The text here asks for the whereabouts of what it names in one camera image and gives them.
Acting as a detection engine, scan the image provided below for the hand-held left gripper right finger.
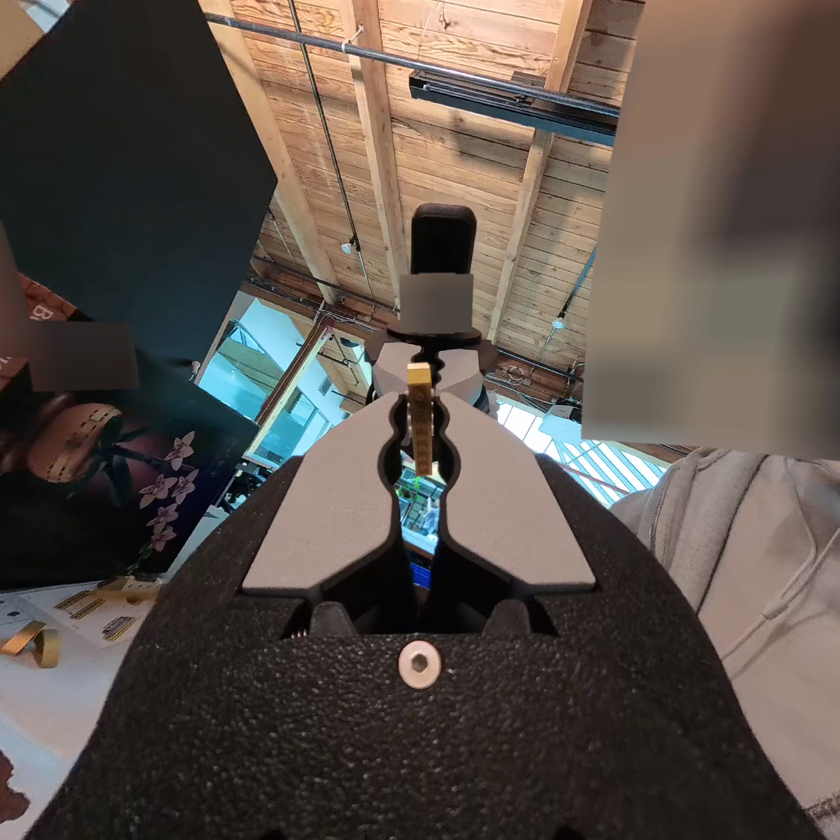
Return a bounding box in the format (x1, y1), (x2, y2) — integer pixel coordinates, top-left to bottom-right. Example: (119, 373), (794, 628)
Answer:
(434, 392), (598, 618)

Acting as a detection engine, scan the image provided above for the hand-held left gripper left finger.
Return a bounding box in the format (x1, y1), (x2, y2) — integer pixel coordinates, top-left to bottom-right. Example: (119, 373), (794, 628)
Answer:
(246, 392), (410, 602)

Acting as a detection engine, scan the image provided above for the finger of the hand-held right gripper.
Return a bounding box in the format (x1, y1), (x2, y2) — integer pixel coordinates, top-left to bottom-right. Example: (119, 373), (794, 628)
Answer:
(440, 344), (501, 408)
(374, 344), (427, 401)

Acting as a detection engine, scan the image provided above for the white yellow brick strip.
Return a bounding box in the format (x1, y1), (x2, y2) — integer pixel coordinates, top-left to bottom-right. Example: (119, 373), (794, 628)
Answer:
(405, 364), (443, 477)

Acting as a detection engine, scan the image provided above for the black ceiling light bar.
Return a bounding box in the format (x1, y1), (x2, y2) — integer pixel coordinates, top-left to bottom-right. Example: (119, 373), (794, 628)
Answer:
(407, 70), (620, 148)

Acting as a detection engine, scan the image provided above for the black flower print box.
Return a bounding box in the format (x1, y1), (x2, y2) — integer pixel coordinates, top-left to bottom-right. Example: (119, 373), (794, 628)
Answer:
(0, 273), (259, 594)

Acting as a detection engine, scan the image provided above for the white instruction booklet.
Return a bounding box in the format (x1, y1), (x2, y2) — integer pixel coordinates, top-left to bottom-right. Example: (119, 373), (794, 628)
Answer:
(0, 575), (178, 821)

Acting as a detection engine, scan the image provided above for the black panel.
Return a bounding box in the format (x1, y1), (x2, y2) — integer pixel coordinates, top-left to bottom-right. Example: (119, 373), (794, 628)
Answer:
(0, 0), (280, 371)

